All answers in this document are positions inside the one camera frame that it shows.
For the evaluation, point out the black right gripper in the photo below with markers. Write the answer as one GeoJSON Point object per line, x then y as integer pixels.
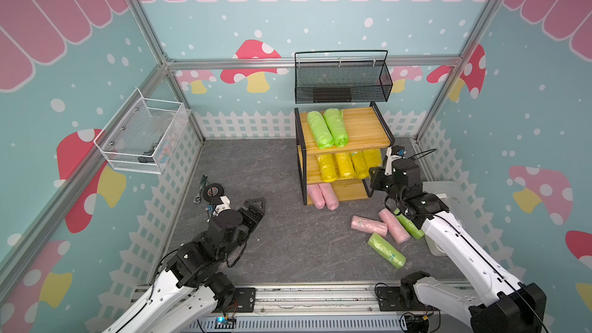
{"type": "Point", "coordinates": [375, 179]}

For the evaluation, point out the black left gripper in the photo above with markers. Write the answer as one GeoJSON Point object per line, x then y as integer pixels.
{"type": "Point", "coordinates": [253, 221]}

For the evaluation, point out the yellow trash bag roll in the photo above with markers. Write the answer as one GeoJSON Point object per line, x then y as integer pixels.
{"type": "Point", "coordinates": [373, 158]}
{"type": "Point", "coordinates": [327, 168]}
{"type": "Point", "coordinates": [359, 164]}
{"type": "Point", "coordinates": [345, 165]}

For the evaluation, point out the pink trash bag roll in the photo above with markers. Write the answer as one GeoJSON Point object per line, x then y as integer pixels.
{"type": "Point", "coordinates": [369, 226]}
{"type": "Point", "coordinates": [329, 195]}
{"type": "Point", "coordinates": [395, 228]}
{"type": "Point", "coordinates": [315, 193]}

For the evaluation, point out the green trash bag roll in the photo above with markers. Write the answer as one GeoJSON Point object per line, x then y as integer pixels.
{"type": "Point", "coordinates": [410, 227]}
{"type": "Point", "coordinates": [335, 122]}
{"type": "Point", "coordinates": [319, 129]}

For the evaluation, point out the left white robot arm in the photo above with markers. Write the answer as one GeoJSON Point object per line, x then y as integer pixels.
{"type": "Point", "coordinates": [191, 286]}

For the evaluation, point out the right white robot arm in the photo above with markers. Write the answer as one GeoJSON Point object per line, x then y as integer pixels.
{"type": "Point", "coordinates": [501, 302]}

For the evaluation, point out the green trash bag roll floor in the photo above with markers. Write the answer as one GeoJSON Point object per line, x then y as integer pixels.
{"type": "Point", "coordinates": [386, 250]}

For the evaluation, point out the black tape roll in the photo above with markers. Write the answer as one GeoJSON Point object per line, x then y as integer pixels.
{"type": "Point", "coordinates": [212, 192]}

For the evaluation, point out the green circuit board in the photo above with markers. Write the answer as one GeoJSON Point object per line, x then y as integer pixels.
{"type": "Point", "coordinates": [225, 323]}

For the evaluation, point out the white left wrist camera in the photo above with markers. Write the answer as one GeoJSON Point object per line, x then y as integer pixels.
{"type": "Point", "coordinates": [220, 204]}

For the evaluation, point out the wooden three-tier shelf black frame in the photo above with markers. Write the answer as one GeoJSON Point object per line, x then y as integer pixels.
{"type": "Point", "coordinates": [367, 129]}

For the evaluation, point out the green handled ratchet wrench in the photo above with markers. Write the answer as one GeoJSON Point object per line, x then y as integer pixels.
{"type": "Point", "coordinates": [203, 183]}

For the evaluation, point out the black wire mesh basket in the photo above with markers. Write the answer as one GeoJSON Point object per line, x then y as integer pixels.
{"type": "Point", "coordinates": [350, 76]}

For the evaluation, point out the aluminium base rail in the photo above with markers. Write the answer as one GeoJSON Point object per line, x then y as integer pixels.
{"type": "Point", "coordinates": [333, 308]}

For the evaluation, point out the white wire mesh basket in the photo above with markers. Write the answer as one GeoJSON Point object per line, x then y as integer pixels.
{"type": "Point", "coordinates": [144, 134]}

